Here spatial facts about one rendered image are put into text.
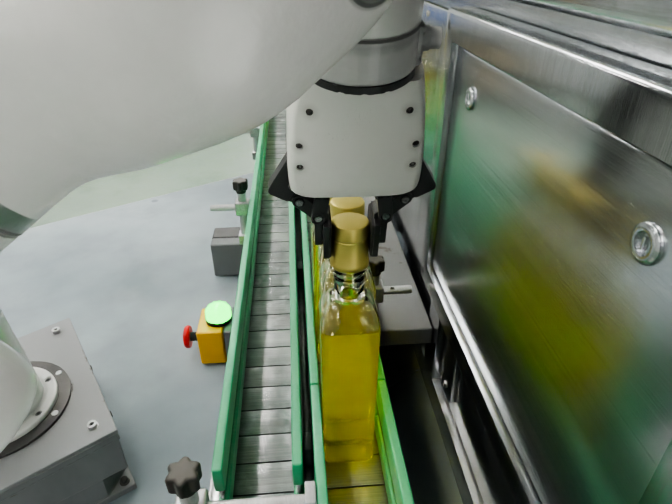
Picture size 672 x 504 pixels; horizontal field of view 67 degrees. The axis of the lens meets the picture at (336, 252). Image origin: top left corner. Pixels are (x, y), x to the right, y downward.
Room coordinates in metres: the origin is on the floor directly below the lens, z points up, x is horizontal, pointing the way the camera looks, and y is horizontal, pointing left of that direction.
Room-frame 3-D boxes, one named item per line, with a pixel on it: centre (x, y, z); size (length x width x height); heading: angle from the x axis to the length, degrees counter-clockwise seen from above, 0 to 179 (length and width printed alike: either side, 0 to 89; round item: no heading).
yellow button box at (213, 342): (0.68, 0.20, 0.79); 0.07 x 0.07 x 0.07; 5
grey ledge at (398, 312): (1.06, -0.06, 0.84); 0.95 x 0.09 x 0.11; 5
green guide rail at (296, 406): (1.17, 0.11, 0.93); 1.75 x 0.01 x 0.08; 5
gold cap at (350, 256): (0.39, -0.01, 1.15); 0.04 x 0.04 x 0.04
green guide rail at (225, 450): (1.16, 0.18, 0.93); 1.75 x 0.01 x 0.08; 5
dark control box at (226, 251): (0.96, 0.23, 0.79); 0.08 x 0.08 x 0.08; 5
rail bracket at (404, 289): (0.59, -0.07, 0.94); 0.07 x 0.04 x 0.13; 95
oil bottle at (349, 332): (0.39, -0.01, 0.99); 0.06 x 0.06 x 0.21; 4
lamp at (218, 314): (0.68, 0.20, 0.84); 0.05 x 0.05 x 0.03
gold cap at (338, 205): (0.45, -0.01, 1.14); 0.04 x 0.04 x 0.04
